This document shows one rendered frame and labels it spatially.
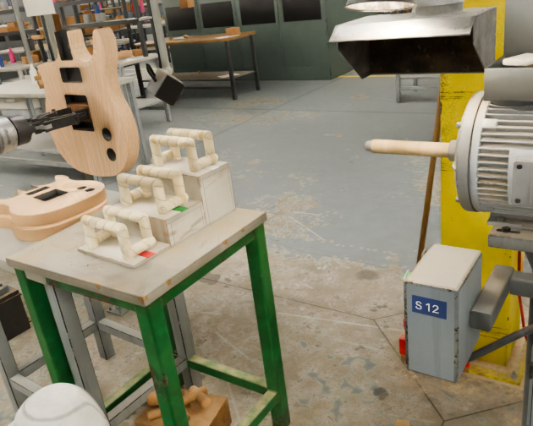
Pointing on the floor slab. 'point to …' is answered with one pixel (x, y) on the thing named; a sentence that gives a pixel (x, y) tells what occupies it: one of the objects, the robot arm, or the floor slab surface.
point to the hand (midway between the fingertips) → (78, 112)
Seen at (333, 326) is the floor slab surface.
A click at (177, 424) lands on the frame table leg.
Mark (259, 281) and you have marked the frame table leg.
